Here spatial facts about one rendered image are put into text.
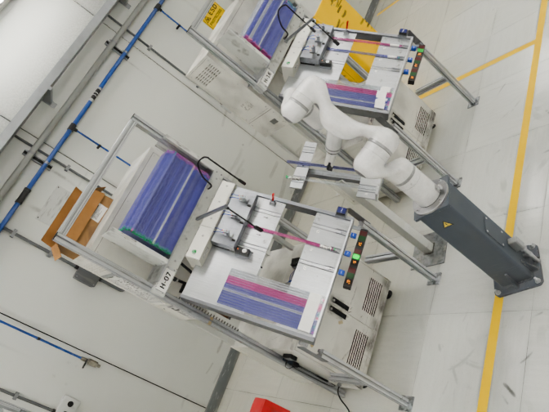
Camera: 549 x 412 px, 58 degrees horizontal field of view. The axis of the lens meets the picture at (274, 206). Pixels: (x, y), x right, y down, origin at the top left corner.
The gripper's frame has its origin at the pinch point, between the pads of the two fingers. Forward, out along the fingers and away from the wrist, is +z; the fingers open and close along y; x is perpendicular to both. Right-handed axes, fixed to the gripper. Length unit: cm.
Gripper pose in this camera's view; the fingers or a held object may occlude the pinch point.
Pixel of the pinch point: (330, 166)
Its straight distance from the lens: 275.5
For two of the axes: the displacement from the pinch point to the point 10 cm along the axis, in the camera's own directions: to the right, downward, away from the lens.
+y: -3.0, 8.0, -5.3
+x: 9.5, 2.5, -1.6
